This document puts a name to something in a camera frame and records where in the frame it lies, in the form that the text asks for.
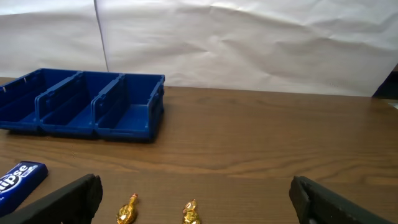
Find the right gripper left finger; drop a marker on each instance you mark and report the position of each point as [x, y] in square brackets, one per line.
[71, 202]

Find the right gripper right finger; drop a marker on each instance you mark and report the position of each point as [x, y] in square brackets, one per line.
[323, 208]

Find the blue candy pack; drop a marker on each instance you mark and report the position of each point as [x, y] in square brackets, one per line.
[18, 186]

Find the gold candy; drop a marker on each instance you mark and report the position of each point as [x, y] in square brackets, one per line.
[127, 213]
[191, 214]

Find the blue tray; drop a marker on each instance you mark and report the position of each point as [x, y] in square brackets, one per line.
[130, 118]

